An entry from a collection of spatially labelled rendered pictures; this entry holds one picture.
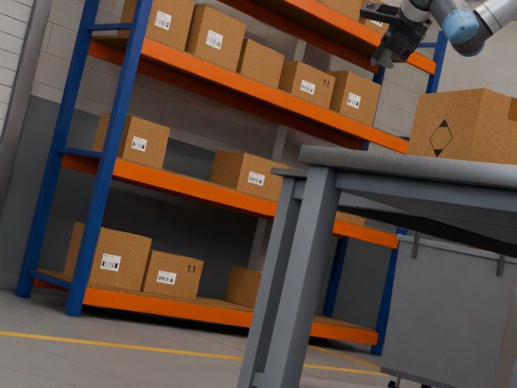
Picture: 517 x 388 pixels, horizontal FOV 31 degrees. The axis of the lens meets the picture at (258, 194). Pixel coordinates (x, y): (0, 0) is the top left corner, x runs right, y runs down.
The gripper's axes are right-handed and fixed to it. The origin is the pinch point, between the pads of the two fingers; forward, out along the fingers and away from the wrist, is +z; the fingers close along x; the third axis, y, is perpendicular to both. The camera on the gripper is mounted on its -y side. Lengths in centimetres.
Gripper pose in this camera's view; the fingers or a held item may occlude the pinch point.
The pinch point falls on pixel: (373, 59)
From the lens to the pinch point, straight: 241.4
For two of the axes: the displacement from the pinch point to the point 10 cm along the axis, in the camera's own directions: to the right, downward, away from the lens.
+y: 8.2, 5.6, -0.6
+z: -3.0, 5.2, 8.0
